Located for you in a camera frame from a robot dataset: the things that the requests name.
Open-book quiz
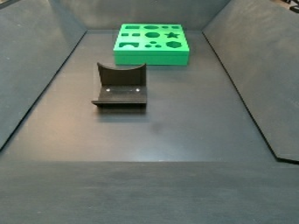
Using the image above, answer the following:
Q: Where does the black curved holder stand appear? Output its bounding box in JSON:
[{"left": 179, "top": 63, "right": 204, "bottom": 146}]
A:
[{"left": 92, "top": 63, "right": 147, "bottom": 107}]

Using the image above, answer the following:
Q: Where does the green shape sorter block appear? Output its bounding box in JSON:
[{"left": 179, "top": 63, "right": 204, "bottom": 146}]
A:
[{"left": 113, "top": 24, "right": 189, "bottom": 66}]

